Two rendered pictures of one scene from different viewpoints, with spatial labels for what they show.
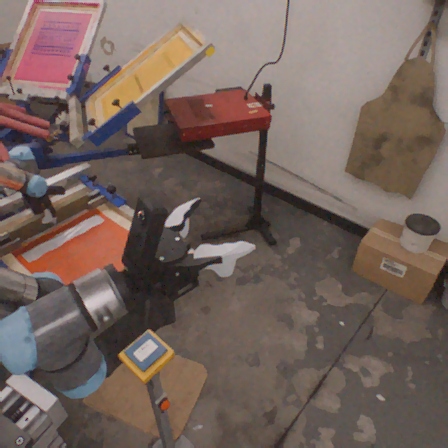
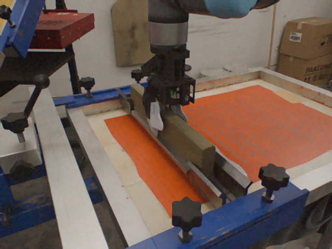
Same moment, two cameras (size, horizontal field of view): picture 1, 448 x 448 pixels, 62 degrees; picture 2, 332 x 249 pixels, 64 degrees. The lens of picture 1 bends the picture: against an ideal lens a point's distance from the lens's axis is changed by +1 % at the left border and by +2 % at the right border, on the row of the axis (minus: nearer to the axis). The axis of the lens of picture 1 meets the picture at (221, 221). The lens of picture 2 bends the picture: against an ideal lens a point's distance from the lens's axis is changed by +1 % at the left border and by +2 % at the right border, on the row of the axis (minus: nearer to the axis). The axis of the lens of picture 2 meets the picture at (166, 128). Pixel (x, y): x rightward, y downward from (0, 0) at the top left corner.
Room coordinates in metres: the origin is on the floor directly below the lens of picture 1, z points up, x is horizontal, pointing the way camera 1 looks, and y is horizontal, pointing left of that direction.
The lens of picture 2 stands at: (1.05, 1.25, 1.33)
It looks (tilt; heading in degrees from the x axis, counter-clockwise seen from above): 31 degrees down; 290
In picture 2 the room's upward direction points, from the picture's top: straight up
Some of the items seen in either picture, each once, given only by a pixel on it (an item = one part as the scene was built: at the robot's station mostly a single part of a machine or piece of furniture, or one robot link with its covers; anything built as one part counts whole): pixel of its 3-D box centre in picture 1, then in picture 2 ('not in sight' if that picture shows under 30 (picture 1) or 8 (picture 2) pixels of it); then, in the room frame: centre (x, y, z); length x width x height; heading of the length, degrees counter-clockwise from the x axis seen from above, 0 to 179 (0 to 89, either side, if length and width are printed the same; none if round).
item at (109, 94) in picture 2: (104, 195); (115, 100); (1.47, 0.58, 0.97); 0.30 x 0.05 x 0.07; 48
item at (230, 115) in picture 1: (218, 113); (41, 27); (2.25, 0.02, 1.06); 0.61 x 0.46 x 0.12; 108
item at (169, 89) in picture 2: (36, 196); (169, 75); (1.22, 0.76, 1.15); 0.09 x 0.08 x 0.12; 138
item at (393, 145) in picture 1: (402, 115); (138, 6); (2.19, -1.13, 1.06); 0.53 x 0.07 x 1.05; 48
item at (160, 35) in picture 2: not in sight; (169, 32); (1.23, 0.75, 1.23); 0.08 x 0.08 x 0.05
